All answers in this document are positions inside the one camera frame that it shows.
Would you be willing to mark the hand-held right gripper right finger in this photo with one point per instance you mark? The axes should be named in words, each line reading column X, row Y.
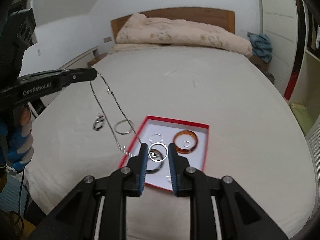
column 172, row 165

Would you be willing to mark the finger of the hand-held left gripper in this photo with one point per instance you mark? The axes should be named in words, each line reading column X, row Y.
column 80, row 75

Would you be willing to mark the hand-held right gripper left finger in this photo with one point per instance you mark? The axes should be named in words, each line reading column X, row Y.
column 143, row 160

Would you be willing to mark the silver watch-like jewelry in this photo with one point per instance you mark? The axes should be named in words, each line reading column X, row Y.
column 155, row 155

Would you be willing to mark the dark olive bangle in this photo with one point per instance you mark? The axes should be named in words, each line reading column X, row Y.
column 155, row 171

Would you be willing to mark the amber bangle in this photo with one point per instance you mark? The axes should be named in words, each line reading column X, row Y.
column 186, row 150

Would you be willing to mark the red shallow box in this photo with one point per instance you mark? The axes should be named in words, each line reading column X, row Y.
column 170, row 130

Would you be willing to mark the person's left hand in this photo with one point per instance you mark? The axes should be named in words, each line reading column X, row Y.
column 22, row 142

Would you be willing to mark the wooden nightstand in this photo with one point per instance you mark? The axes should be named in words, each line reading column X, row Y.
column 97, row 59

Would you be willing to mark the thin silver bangle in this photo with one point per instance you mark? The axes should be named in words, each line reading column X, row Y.
column 115, row 127

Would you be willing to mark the cream pillow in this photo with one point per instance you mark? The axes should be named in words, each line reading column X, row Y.
column 130, row 47

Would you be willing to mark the bed with white sheet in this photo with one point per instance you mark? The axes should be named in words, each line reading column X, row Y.
column 225, row 92

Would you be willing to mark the blue storage bin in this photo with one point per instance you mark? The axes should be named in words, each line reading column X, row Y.
column 13, row 187

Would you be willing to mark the beige floral duvet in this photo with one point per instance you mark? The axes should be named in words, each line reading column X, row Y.
column 187, row 32

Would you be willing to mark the wooden headboard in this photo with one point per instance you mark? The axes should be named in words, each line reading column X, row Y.
column 200, row 13

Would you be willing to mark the green cushion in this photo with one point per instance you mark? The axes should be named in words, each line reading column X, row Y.
column 301, row 117

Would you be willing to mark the red upright object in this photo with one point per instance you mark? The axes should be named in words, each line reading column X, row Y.
column 291, row 85

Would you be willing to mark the blue crumpled cloth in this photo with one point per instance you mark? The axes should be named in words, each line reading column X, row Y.
column 261, row 46

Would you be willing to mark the white wardrobe door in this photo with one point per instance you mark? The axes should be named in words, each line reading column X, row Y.
column 277, row 30

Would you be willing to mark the open closet shelving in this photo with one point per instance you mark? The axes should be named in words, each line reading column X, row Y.
column 311, row 62

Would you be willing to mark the wall switch plate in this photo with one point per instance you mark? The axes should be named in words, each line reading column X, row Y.
column 107, row 39

